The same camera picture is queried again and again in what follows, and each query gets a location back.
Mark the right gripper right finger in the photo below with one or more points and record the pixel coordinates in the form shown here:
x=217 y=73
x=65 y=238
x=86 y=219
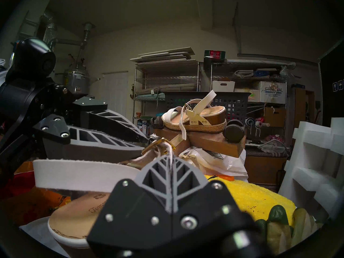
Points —
x=199 y=211

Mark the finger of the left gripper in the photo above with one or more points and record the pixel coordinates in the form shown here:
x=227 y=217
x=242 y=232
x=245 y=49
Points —
x=107 y=120

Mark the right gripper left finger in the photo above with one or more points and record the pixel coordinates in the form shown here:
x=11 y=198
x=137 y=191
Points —
x=139 y=219

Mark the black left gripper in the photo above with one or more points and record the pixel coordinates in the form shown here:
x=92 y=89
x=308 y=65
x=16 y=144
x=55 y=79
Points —
x=18 y=107

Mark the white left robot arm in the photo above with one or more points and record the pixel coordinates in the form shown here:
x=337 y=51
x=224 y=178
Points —
x=2 y=69

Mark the white panel door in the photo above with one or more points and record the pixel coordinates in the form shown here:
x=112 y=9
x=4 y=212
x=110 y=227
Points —
x=115 y=90

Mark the blue white appliance box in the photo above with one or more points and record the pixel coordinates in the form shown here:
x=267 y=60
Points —
x=142 y=127

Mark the small orange plastic tool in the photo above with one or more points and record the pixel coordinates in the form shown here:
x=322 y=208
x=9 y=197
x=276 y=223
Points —
x=227 y=177

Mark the teal seat cushion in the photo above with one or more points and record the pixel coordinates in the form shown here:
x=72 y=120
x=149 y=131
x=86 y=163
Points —
x=150 y=96

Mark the grey water heater tank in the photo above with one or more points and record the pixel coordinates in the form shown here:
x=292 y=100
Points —
x=75 y=82

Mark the white crumpled plastic bag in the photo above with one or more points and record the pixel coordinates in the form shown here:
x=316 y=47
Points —
x=215 y=163

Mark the yellow terry towel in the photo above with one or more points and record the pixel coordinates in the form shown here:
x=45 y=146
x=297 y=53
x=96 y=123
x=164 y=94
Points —
x=252 y=195

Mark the wooden caster dolly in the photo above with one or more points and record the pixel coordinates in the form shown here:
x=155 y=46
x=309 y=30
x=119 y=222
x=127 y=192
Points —
x=209 y=144

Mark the beige seat cushion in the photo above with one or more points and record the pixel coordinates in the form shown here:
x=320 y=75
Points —
x=172 y=88

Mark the red orange patterned fabric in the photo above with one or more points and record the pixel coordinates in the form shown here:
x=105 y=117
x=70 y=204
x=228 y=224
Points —
x=16 y=185

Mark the beige green garden glove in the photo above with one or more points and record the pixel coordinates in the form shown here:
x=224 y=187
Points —
x=302 y=225
x=278 y=214

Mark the white boards stack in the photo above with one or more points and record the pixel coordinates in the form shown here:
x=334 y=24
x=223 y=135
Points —
x=166 y=54

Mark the white red-logo plastic bag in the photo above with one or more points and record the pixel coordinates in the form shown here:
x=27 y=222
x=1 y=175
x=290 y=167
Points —
x=35 y=229

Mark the pink artificial flowers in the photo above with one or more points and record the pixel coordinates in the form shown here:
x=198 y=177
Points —
x=274 y=138

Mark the black plastic mesh basket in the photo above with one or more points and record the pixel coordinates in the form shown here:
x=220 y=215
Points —
x=236 y=104

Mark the white foam packing block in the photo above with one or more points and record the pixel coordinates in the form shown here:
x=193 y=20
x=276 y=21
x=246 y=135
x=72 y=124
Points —
x=309 y=163

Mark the brown cardboard box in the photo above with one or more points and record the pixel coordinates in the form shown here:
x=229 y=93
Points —
x=274 y=117

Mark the white storage bin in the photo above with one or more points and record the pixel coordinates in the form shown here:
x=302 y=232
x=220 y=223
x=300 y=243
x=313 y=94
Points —
x=223 y=86

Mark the red ice snowman box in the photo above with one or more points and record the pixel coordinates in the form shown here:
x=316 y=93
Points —
x=215 y=54

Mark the white labelled cardboard box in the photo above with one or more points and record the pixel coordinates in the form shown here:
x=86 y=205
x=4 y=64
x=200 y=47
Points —
x=254 y=95

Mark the white Gildan activewear carton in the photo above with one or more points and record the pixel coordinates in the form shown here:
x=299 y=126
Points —
x=271 y=92

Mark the brown wooden cabinet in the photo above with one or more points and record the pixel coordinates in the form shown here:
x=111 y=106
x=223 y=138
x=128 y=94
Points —
x=301 y=104

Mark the black flight case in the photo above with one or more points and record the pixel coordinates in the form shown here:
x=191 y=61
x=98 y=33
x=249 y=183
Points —
x=333 y=72

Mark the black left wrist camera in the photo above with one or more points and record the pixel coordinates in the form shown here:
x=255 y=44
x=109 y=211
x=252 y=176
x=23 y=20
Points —
x=32 y=58

